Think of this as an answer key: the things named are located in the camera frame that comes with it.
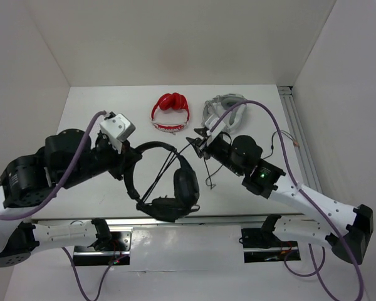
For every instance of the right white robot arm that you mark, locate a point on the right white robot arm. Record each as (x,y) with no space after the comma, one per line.
(343,228)

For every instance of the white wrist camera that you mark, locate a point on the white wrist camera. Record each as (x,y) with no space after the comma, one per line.
(117,128)
(214,126)

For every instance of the red folded headphones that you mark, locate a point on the red folded headphones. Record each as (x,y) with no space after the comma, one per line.
(173,102)

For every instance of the aluminium rail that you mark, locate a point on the aluminium rail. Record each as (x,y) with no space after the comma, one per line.
(303,154)
(195,220)

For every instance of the aluminium rail front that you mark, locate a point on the aluminium rail front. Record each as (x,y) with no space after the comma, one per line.
(195,220)

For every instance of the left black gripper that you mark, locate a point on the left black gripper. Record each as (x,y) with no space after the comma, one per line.
(122,162)

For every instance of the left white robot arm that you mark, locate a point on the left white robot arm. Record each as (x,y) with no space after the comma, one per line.
(28,180)

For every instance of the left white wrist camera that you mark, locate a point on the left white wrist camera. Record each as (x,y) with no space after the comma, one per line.
(117,128)

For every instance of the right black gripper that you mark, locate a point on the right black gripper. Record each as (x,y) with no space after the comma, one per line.
(197,147)

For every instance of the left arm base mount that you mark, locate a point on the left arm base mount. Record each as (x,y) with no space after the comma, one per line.
(116,251)

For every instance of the aluminium rail right side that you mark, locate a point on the aluminium rail right side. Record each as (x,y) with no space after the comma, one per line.
(303,154)

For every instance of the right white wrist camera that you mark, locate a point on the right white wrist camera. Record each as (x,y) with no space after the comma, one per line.
(214,126)

